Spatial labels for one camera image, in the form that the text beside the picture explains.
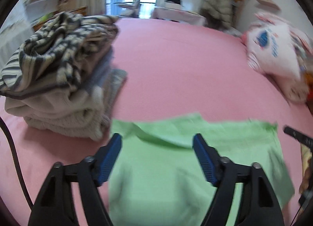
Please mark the lace-covered cabinet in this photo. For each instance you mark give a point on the lace-covered cabinet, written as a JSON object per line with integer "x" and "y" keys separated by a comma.
{"x": 14, "y": 28}

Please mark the beige folded sweater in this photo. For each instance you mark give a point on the beige folded sweater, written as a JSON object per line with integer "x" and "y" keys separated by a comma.
{"x": 53, "y": 116}

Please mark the pink printed pillow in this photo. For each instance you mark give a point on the pink printed pillow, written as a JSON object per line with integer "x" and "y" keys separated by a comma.
{"x": 271, "y": 54}

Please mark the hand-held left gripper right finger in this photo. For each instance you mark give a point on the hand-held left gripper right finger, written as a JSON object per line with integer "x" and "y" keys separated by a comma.
{"x": 205, "y": 160}

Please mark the wooden desk with drawers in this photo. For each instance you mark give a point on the wooden desk with drawers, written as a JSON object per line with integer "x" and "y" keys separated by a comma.
{"x": 80, "y": 10}

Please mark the folded printed quilt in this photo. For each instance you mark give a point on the folded printed quilt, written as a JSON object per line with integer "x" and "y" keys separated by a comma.
{"x": 309, "y": 79}

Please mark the white box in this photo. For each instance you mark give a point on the white box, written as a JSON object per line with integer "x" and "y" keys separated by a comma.
{"x": 172, "y": 5}

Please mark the pink wall shelf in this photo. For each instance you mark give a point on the pink wall shelf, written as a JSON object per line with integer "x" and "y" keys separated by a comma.
{"x": 267, "y": 2}

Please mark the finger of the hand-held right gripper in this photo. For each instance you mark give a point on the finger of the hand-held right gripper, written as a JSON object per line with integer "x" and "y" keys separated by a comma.
{"x": 306, "y": 198}
{"x": 299, "y": 136}

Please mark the grey puffer jacket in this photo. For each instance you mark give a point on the grey puffer jacket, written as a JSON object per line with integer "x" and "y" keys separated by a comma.
{"x": 220, "y": 1}

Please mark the black pouch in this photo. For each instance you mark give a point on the black pouch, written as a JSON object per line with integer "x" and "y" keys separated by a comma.
{"x": 174, "y": 0}

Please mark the yellow knit garment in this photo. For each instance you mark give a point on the yellow knit garment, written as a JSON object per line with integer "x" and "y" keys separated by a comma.
{"x": 307, "y": 167}

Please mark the green t-shirt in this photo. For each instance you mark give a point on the green t-shirt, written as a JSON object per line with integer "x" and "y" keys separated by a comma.
{"x": 159, "y": 191}

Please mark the small table with tablecloth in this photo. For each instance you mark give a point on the small table with tablecloth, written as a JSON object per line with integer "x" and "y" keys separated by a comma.
{"x": 176, "y": 14}

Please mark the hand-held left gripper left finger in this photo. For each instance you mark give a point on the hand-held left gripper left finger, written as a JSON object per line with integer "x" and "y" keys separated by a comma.
{"x": 108, "y": 160}

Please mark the grey folded garment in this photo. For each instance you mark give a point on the grey folded garment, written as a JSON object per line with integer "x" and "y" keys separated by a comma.
{"x": 115, "y": 81}

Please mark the striped knit sweater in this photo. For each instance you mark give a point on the striped knit sweater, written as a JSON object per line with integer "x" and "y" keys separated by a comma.
{"x": 49, "y": 45}

